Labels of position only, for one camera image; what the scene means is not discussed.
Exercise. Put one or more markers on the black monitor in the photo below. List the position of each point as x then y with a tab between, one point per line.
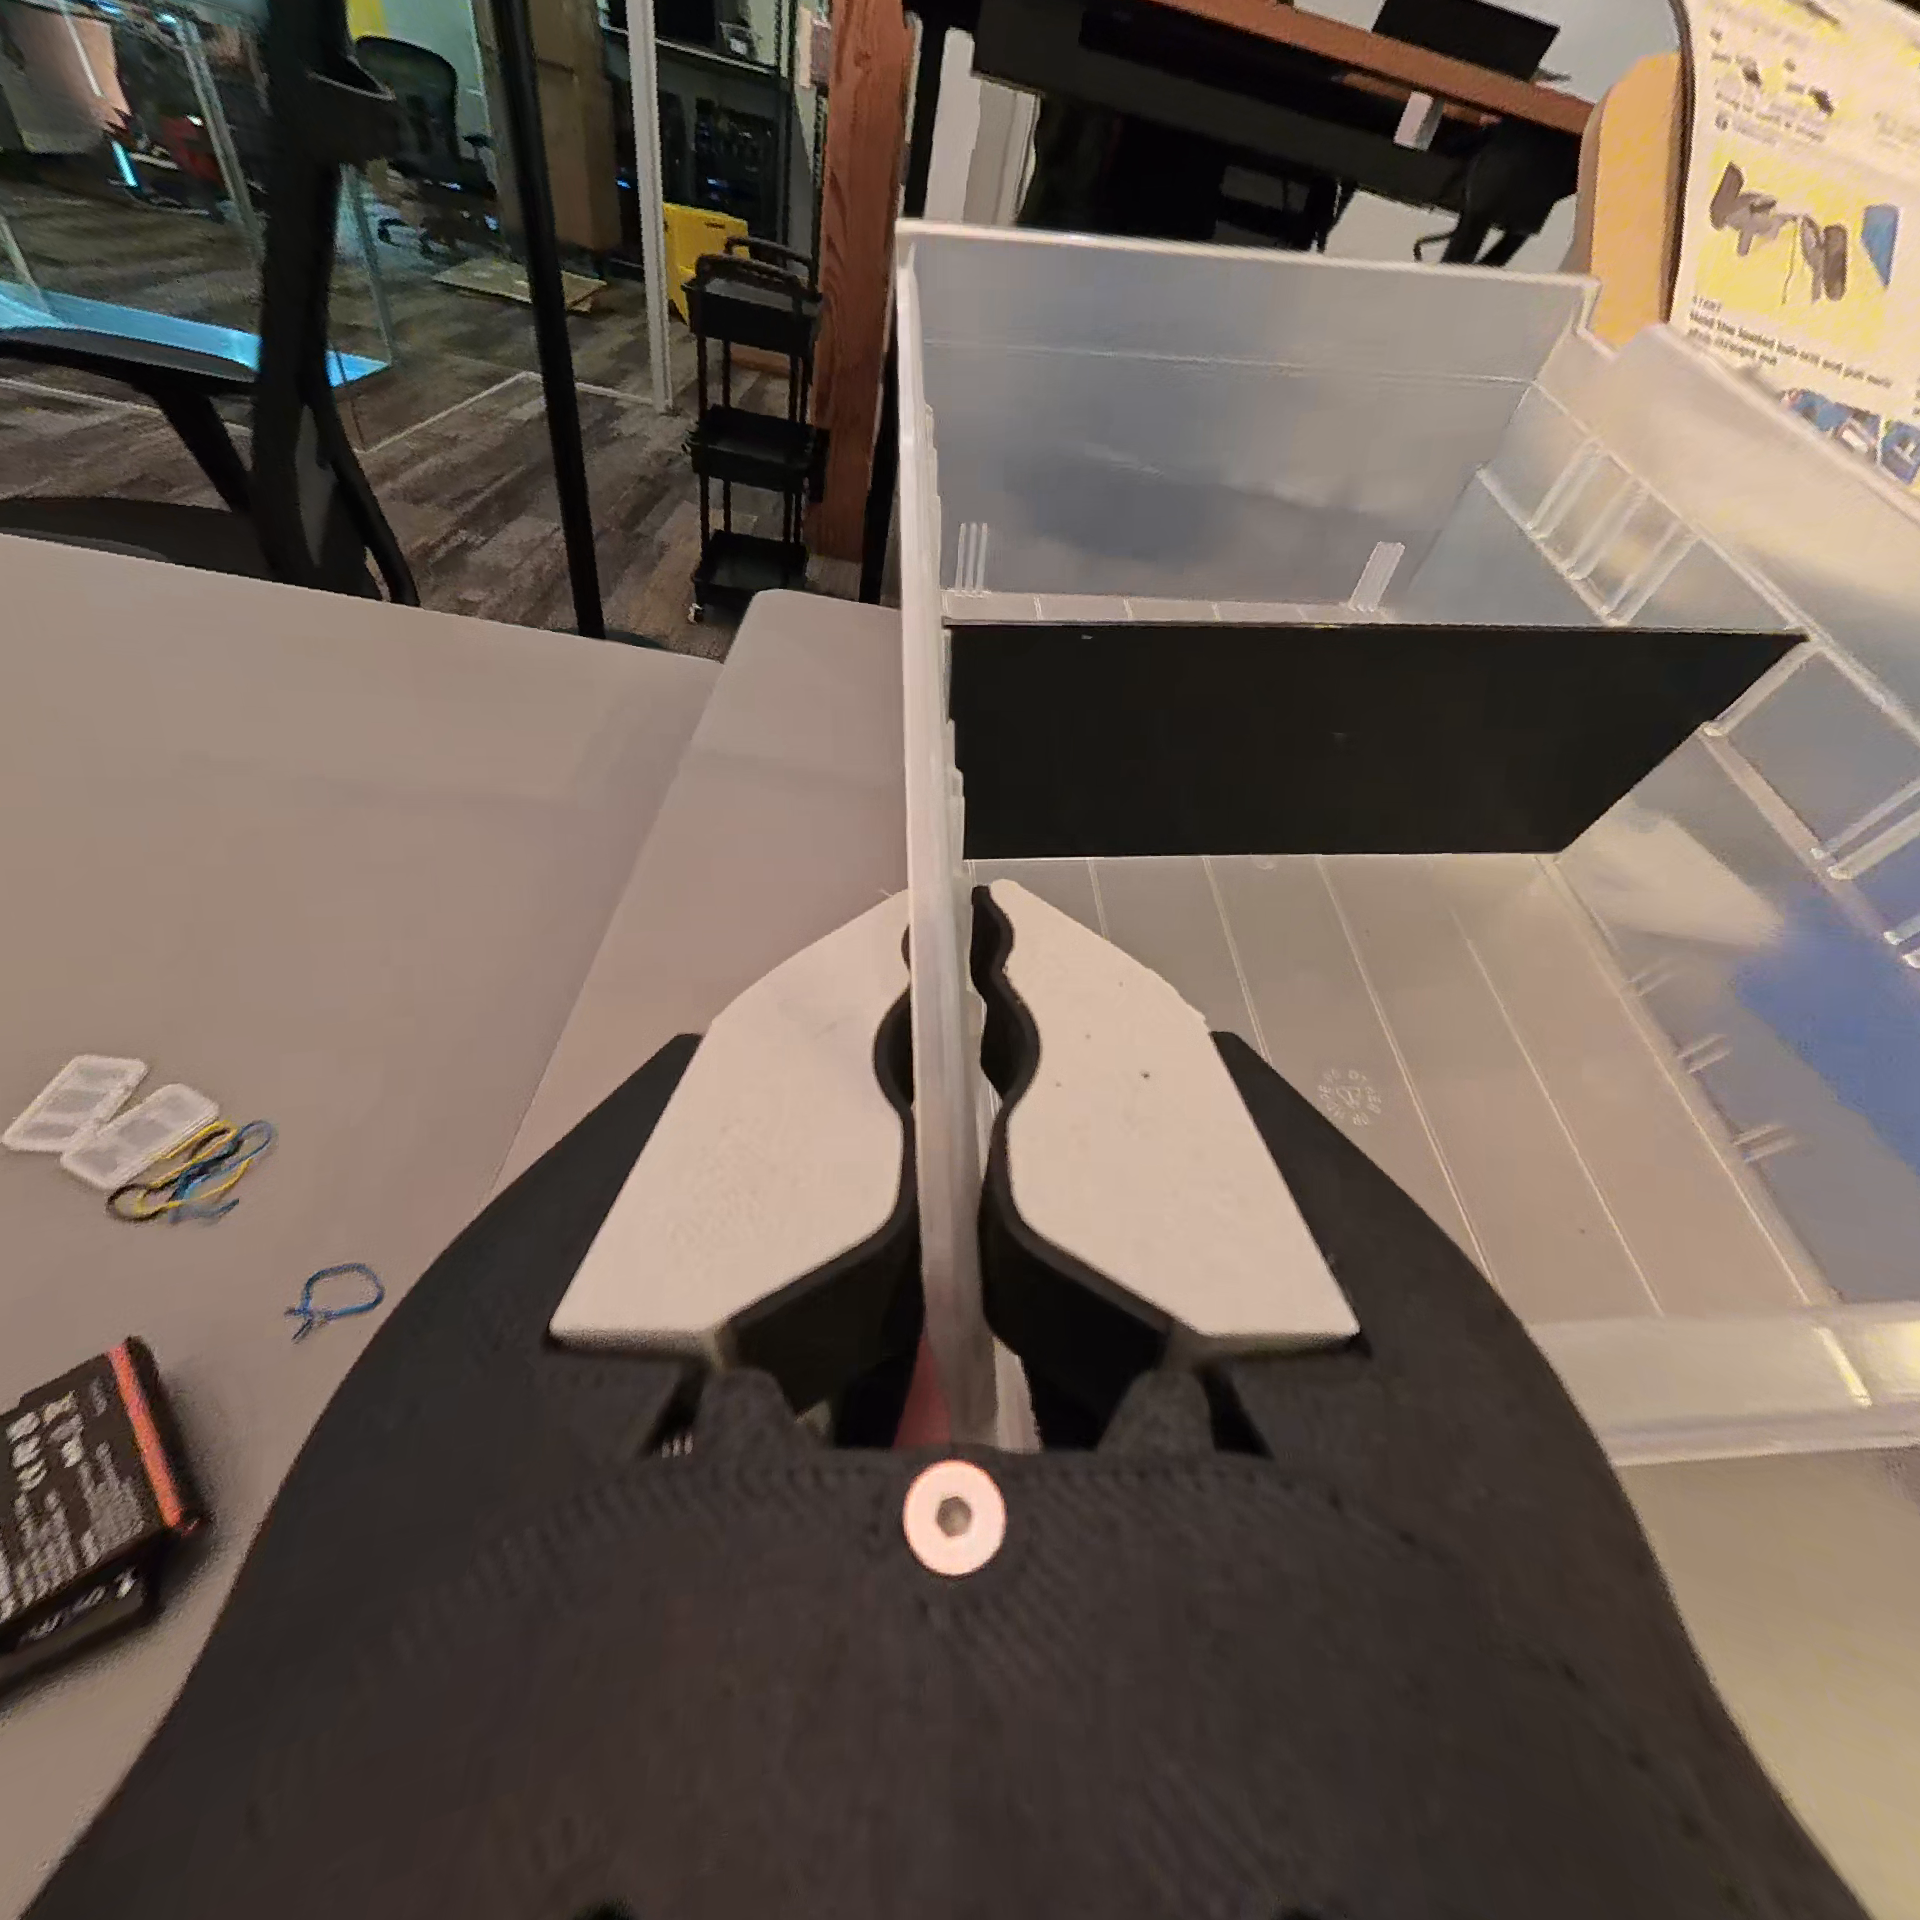
1425	30

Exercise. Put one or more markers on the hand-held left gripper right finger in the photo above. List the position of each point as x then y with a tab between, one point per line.
1154	1185

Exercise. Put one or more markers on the black rolling cart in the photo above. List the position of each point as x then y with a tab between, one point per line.
749	435

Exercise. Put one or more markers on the blue rubber band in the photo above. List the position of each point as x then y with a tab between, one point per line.
338	1298

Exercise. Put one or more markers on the yellow and blue rubber bands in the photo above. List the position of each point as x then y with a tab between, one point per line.
195	1178

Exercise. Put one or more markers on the wooden post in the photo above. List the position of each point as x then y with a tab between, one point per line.
862	299

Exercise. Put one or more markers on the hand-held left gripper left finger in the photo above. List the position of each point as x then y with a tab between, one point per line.
733	1185

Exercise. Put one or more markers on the black printed box orange edge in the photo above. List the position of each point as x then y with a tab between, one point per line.
75	1499

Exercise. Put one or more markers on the instruction sheet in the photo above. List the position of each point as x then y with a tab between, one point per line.
1800	224

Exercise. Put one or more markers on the yellow floor sign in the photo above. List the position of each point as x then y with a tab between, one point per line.
698	254

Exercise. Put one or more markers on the clear plastic bin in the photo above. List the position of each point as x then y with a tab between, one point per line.
1499	1124

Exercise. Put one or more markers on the black bin divider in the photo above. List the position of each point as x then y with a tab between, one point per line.
1275	733

